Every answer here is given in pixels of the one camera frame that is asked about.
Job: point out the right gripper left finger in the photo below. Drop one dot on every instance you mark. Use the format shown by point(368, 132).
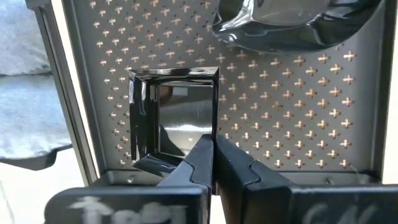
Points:
point(192, 174)

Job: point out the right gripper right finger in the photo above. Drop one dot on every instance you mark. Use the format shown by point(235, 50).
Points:
point(242, 186)

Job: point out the small black square plate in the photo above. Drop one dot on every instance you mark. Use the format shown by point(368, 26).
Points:
point(186, 109)

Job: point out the black oval mini plate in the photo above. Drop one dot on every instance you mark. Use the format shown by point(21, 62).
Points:
point(295, 34)

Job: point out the black perforated metal tray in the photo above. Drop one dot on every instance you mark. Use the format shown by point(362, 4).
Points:
point(280, 109)

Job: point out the blue-grey fabric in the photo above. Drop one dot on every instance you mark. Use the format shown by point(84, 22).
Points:
point(28, 109)

